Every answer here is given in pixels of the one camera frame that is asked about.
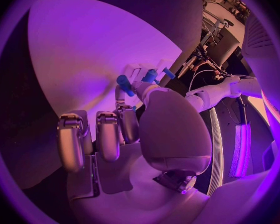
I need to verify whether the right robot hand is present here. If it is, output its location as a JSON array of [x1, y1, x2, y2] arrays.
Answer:
[[56, 81, 212, 224]]

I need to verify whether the blue cylinder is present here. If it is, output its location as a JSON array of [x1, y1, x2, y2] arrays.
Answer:
[[116, 74, 136, 97]]

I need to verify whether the blue peg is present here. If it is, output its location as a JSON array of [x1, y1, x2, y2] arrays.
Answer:
[[162, 68, 176, 79]]

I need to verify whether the blue plug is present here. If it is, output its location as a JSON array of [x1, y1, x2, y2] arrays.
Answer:
[[141, 69, 161, 85]]

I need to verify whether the glowing light bar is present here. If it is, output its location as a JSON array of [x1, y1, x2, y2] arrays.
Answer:
[[228, 123, 252, 179]]

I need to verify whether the desk with monitor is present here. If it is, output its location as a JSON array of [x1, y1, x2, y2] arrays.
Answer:
[[200, 1, 247, 72]]

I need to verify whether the white cable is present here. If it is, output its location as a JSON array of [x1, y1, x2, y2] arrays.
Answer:
[[188, 69, 257, 94]]

